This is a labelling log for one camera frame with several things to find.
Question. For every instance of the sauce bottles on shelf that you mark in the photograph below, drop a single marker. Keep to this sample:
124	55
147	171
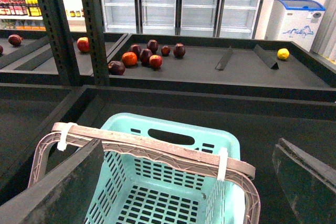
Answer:
20	8

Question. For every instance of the teal plastic shopping basket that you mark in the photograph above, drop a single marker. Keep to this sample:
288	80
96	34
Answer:
137	190

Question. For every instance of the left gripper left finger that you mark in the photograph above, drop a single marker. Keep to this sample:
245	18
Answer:
63	195

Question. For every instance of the red apple behind post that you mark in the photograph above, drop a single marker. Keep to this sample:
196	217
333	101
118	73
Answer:
83	44

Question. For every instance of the dark red apple front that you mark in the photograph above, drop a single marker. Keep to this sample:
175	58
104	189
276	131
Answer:
116	68

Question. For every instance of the orange fruit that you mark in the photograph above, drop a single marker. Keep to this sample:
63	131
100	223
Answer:
129	59

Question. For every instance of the black display tray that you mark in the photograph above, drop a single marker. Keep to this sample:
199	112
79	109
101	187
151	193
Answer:
301	77
28	113
33	62

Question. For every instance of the triangular black divider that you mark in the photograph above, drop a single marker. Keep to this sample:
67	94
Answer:
265	57

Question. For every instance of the white zip tie right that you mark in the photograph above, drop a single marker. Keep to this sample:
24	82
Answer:
223	158

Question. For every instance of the small dark red apple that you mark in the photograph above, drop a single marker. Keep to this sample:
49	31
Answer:
165	51

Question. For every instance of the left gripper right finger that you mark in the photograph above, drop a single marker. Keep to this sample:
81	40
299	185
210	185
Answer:
307	183

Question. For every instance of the dark red apple back left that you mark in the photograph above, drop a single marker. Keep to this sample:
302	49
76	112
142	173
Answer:
135	48

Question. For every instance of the black left display tray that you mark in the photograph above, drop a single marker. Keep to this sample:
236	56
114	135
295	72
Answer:
33	62

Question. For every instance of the flat black divider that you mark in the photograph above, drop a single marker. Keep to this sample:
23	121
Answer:
224	59

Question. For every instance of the black perforated shelf post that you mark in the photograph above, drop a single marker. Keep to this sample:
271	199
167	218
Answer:
57	28

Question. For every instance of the white chest freezer blue lid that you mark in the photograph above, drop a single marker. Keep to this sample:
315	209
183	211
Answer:
295	20

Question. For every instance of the dark apple far left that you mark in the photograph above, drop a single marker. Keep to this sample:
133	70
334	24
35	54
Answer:
15	40

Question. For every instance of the dark red apple right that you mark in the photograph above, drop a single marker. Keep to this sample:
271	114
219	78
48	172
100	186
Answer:
179	50

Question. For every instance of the black lower display tray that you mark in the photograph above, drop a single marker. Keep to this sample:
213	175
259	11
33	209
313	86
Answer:
28	113

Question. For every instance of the white zip tie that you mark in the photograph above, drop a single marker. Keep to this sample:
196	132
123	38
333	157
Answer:
62	144
223	158

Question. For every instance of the yellow lemon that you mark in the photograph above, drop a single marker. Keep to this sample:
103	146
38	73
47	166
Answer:
283	54

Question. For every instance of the dark red apple middle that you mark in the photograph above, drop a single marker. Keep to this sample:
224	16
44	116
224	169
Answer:
145	56

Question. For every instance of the glass door refrigerator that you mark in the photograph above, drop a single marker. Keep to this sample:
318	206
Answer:
202	18

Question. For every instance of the black upper display tray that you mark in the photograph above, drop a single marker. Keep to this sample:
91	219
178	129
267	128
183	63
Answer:
301	77

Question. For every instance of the red apple near orange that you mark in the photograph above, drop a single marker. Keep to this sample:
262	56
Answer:
155	61

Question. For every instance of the white zip tie left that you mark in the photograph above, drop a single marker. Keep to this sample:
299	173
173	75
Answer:
62	144

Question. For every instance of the jars on shelf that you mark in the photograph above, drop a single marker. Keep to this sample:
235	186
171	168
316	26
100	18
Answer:
74	13

